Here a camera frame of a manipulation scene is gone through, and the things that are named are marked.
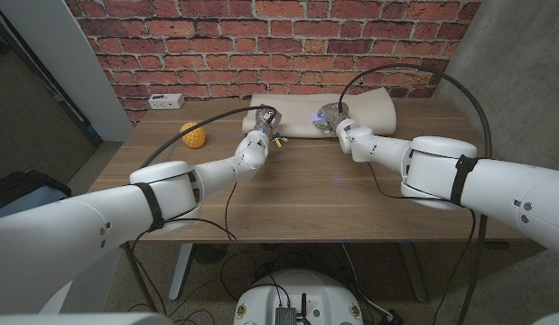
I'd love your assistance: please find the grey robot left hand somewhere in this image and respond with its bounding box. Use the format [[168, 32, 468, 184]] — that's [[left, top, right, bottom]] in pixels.
[[252, 107, 284, 137]]

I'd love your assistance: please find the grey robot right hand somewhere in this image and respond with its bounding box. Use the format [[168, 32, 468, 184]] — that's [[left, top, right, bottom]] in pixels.
[[311, 101, 352, 136]]

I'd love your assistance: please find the cream memory foam sheet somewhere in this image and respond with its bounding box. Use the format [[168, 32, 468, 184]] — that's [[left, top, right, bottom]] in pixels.
[[241, 87, 397, 140]]

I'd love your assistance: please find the yellow toy pineapple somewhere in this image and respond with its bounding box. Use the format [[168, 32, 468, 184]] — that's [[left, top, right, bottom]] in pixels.
[[179, 122, 208, 150]]

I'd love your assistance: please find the red brick printed backdrop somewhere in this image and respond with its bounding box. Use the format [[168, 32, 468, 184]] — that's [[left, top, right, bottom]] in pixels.
[[64, 0, 483, 125]]

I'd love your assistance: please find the white power strip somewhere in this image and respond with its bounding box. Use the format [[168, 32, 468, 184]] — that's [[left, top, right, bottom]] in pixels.
[[147, 93, 186, 111]]

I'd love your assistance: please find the black round floor object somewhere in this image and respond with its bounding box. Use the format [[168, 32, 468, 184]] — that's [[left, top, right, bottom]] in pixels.
[[191, 243, 228, 266]]

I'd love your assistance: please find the white robot torso base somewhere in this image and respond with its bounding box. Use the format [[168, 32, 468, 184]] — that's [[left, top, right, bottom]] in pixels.
[[233, 269, 365, 325]]

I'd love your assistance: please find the white table leg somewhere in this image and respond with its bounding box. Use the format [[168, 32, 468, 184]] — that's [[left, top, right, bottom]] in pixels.
[[168, 243, 194, 302]]

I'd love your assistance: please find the grey table leg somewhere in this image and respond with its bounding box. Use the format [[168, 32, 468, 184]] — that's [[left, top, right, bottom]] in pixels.
[[398, 243, 429, 302]]

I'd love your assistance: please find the black antenna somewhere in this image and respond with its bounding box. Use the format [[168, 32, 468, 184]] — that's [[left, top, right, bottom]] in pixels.
[[299, 292, 312, 325]]

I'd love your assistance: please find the small grey electronics box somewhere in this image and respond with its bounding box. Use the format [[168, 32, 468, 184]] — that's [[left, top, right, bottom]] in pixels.
[[274, 305, 299, 325]]

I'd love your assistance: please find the blue storage container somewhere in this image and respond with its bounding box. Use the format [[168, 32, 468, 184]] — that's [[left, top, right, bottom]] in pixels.
[[0, 186, 70, 214]]

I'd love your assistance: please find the black bag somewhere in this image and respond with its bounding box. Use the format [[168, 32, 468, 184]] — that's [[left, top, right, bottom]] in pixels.
[[0, 170, 72, 212]]

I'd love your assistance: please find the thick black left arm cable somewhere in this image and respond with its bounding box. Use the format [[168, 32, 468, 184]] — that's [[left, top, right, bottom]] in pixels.
[[120, 105, 278, 313]]

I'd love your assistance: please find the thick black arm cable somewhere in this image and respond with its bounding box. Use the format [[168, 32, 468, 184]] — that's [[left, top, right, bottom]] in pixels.
[[120, 105, 278, 313], [337, 62, 493, 325]]

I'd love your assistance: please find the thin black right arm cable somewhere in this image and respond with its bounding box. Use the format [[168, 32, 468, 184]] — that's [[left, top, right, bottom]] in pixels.
[[367, 162, 478, 325]]

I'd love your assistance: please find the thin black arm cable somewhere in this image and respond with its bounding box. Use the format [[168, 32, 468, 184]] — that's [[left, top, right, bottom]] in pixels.
[[367, 162, 478, 325], [163, 181, 239, 243]]

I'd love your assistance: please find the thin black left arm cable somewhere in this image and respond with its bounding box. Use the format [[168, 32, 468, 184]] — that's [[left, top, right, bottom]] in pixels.
[[163, 181, 239, 243]]

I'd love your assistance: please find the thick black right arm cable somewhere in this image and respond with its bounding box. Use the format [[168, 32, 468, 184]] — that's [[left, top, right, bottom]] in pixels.
[[337, 62, 493, 325]]

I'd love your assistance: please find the white floor cable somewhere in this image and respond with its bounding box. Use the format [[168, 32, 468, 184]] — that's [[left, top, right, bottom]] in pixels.
[[340, 242, 394, 320]]

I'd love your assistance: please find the white wall panel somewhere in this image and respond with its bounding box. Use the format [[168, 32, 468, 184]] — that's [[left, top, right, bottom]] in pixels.
[[0, 0, 135, 144]]

